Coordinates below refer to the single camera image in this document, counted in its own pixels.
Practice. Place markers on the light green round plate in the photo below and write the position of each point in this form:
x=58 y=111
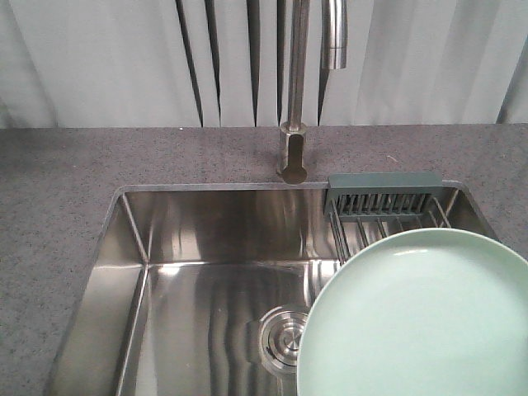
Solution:
x=427 y=312

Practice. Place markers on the grey-green sink dish rack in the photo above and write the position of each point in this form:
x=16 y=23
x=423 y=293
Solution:
x=379 y=198

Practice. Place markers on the stainless steel faucet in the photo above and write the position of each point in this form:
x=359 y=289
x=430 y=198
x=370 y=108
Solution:
x=334 y=56

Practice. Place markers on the stainless steel sink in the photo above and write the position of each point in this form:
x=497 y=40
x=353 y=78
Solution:
x=184 y=273

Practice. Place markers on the steel sink drain strainer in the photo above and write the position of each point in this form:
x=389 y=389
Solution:
x=279 y=335

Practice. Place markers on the white pleated curtain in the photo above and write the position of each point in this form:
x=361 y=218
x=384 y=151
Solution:
x=225 y=63

